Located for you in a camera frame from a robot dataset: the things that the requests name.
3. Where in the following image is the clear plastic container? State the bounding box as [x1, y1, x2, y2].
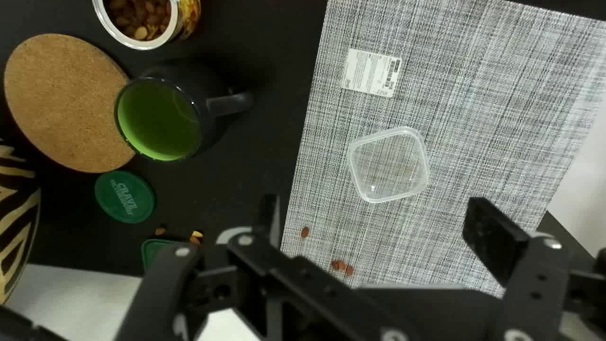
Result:
[346, 126, 429, 204]

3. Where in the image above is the round green lid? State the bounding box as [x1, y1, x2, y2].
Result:
[94, 170, 155, 223]

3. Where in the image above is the small green square lid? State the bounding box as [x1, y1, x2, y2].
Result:
[139, 238, 191, 270]

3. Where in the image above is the round cork coaster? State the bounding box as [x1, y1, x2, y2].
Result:
[3, 32, 134, 174]

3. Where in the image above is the open tin of nuts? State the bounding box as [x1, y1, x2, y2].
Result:
[90, 0, 202, 51]

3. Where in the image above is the zebra pattern woven basket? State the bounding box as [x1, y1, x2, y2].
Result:
[0, 138, 43, 306]

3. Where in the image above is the grey woven placemat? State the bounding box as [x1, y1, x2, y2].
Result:
[281, 0, 606, 291]

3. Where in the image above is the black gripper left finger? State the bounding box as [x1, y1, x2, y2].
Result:
[215, 195, 353, 316]

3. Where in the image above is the black mug green inside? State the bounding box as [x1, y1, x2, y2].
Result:
[113, 64, 253, 162]

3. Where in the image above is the white label sticker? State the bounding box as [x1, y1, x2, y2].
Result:
[340, 49, 401, 98]

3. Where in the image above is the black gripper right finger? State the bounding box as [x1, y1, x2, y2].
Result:
[461, 197, 562, 297]

